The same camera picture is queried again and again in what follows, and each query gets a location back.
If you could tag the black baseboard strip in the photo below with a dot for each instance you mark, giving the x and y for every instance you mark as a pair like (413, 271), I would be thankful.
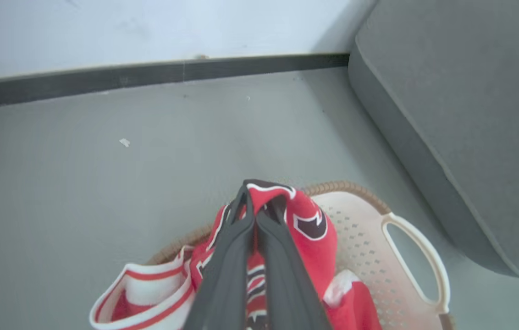
(149, 75)

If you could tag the red white striped shorts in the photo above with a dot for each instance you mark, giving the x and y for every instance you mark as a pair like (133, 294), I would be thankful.
(149, 288)

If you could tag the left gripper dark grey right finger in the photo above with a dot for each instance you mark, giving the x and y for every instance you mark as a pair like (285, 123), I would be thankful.
(287, 293)

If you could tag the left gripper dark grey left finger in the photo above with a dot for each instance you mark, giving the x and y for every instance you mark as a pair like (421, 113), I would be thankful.
(223, 284)

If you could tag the small white paper scrap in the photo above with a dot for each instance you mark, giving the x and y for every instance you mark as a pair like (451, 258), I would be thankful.
(124, 142)

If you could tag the cream perforated laundry basket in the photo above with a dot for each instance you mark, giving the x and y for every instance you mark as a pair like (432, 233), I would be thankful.
(369, 247)

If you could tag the red Bulls 23 jersey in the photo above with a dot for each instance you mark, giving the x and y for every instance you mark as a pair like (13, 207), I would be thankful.
(319, 256)

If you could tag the grey fabric sofa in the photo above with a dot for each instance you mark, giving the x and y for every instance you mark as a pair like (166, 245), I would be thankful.
(470, 114)

